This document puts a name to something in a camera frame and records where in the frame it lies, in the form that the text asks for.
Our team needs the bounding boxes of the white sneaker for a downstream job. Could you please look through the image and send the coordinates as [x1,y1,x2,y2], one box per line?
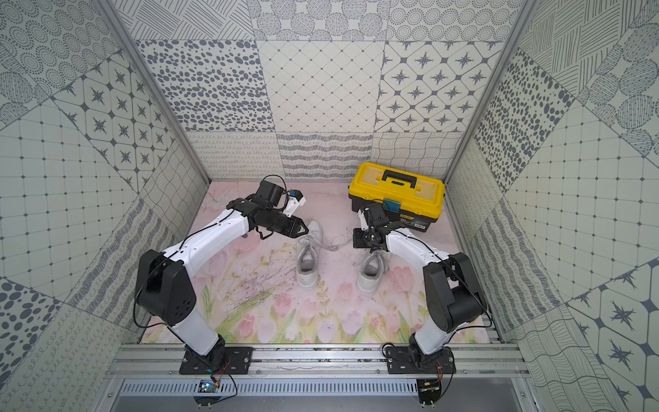
[295,219,352,288]
[356,250,391,295]

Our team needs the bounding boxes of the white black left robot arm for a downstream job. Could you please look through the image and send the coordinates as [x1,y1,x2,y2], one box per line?
[133,177,309,375]

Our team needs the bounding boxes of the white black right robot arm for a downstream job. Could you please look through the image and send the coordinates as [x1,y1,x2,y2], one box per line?
[353,203,487,376]

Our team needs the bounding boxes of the yellow black plastic toolbox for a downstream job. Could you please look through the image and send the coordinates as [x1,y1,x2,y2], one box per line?
[348,162,446,233]

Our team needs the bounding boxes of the pink floral table mat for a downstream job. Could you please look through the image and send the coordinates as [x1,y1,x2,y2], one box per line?
[192,182,430,345]

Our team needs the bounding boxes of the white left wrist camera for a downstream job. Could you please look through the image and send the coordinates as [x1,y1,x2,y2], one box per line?
[283,189,307,217]

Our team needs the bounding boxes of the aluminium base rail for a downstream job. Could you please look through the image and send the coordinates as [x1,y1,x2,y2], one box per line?
[106,344,530,398]

